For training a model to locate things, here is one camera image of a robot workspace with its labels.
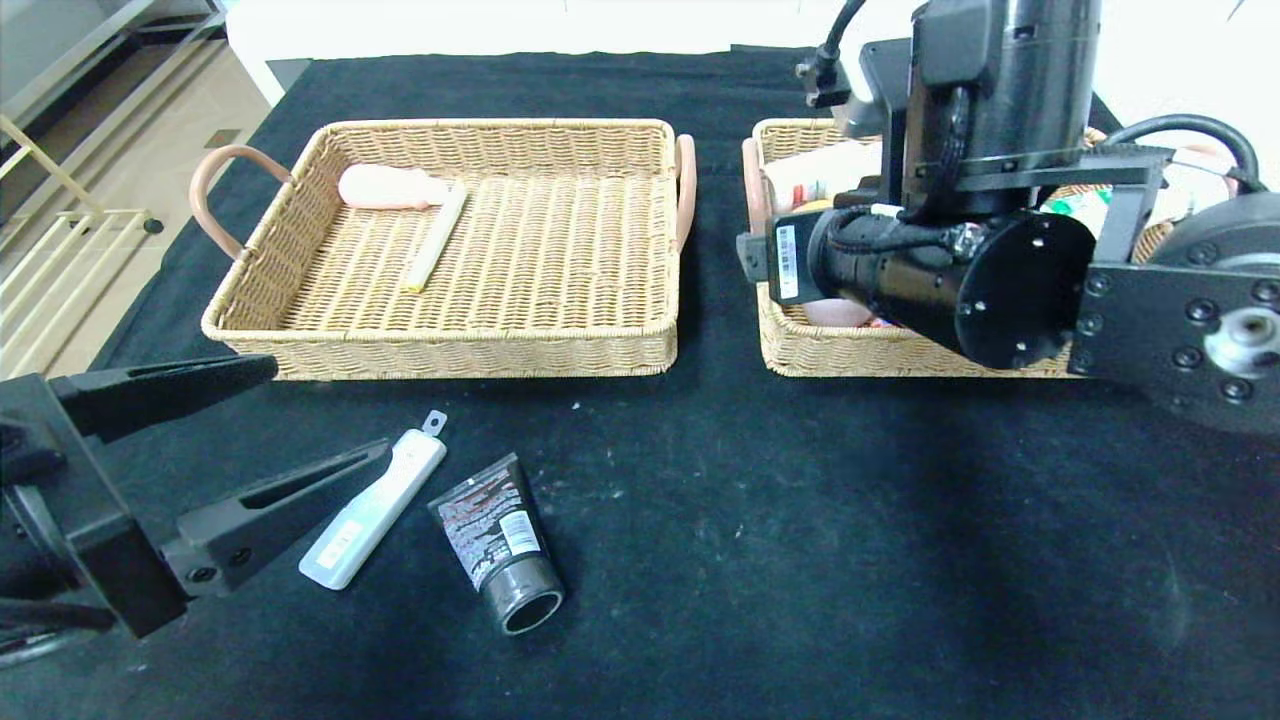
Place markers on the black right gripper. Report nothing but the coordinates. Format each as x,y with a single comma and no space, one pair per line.
786,262

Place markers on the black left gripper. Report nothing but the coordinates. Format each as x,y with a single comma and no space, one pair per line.
95,510

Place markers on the pale pink round bun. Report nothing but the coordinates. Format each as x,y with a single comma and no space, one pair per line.
835,313

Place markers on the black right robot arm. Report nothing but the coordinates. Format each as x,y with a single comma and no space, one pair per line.
1000,60

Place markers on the white bottle with red label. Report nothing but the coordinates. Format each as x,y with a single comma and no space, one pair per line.
810,175

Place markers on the grey toothbrush case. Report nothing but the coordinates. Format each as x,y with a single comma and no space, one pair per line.
370,520

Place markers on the cream metal rack with wheels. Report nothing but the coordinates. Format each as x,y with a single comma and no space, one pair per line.
75,262

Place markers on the black cosmetic tube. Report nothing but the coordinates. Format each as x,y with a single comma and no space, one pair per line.
495,530

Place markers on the cream stick with yellow end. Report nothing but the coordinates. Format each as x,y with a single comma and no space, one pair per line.
438,238

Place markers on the small pink bottle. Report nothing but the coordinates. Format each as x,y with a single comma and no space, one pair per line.
385,188

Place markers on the white bottle with green label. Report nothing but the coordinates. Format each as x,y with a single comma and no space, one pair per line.
1075,210

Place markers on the grey metal shelf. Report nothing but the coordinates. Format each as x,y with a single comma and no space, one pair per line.
60,75

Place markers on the white table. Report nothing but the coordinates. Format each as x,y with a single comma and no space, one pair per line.
290,30

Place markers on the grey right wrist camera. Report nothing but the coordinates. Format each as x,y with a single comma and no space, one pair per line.
860,115

